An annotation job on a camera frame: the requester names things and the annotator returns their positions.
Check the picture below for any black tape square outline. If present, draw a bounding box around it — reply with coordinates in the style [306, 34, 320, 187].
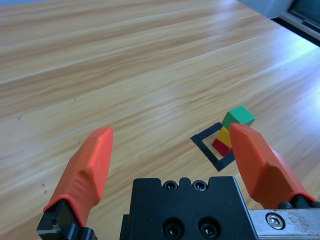
[190, 122, 236, 173]

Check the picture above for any red cube block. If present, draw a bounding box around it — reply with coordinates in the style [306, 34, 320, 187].
[212, 138, 234, 158]

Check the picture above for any green cube block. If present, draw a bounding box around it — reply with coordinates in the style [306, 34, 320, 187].
[222, 105, 256, 128]

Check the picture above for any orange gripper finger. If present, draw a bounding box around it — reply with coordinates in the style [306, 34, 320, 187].
[229, 122, 318, 210]
[36, 126, 115, 240]

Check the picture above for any grey window frame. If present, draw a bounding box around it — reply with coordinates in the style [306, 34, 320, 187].
[278, 0, 320, 38]

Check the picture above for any yellow cube block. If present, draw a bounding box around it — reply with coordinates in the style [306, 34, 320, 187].
[216, 126, 232, 146]

